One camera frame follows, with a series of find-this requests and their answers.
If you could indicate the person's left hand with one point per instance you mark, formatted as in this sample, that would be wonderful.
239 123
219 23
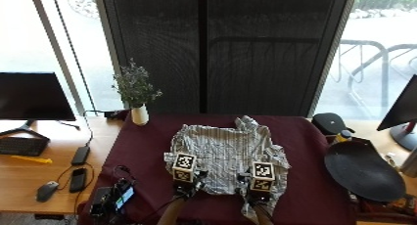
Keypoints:
188 189

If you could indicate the person's right hand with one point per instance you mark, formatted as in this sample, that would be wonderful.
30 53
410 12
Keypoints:
260 195

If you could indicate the white marker cube right glove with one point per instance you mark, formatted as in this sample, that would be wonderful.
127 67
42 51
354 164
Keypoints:
263 176

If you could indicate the white marker cube glove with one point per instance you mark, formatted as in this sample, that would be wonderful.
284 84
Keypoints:
184 168
263 176

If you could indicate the white marker cube left glove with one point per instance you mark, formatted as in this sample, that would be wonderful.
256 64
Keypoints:
184 168

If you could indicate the striped crumpled shirt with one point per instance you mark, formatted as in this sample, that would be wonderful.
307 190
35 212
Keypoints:
222 145

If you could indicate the maroon tablecloth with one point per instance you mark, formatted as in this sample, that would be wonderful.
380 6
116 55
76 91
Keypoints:
311 182

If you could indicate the white vase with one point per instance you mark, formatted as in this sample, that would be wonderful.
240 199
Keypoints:
140 115

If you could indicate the yellow and black bottle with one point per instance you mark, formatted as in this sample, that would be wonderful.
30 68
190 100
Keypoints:
343 137

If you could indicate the black power adapter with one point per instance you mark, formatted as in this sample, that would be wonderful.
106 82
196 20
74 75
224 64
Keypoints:
116 114

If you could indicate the black smartphone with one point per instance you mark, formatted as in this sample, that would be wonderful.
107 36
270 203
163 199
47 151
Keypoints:
78 180

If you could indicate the bunch of small flowers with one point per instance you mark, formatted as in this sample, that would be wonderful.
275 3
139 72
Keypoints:
135 84

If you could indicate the grey computer mouse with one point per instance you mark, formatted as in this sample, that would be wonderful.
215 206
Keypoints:
47 191

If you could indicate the dark mesh window blind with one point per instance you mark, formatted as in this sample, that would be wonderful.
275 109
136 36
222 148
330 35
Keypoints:
260 55

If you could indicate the yellow flat tool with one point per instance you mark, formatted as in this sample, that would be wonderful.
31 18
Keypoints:
33 159

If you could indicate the grey round monitor foot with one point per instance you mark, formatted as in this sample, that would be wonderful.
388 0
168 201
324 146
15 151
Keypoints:
406 137

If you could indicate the black keyboard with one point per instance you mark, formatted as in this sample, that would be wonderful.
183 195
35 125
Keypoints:
21 146

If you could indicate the black monitor stand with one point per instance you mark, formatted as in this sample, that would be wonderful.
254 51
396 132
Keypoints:
25 130

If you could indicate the metal bicycle rack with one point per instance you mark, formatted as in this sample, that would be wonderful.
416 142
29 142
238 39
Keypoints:
374 71

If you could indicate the black computer monitor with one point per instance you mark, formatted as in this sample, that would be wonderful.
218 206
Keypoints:
30 96

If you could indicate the grey window frame post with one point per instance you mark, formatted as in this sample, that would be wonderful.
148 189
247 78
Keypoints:
60 49

